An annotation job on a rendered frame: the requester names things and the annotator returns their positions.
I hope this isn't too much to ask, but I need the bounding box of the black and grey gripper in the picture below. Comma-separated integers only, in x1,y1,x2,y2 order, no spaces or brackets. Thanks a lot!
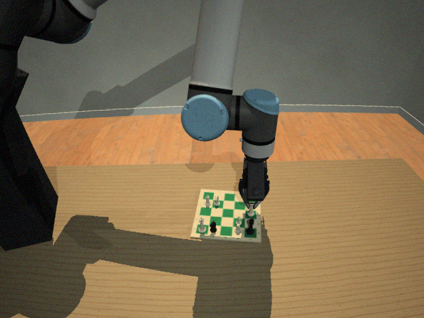
238,154,270,209

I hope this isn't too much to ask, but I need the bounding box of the green and cream chessboard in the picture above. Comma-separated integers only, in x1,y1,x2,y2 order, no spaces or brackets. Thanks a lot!
191,189,261,243

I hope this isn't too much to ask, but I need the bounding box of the white chess king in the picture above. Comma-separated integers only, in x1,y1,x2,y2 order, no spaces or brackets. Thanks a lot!
198,217,206,233

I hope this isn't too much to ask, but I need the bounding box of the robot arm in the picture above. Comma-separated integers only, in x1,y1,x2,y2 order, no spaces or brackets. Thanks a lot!
0,0,280,201

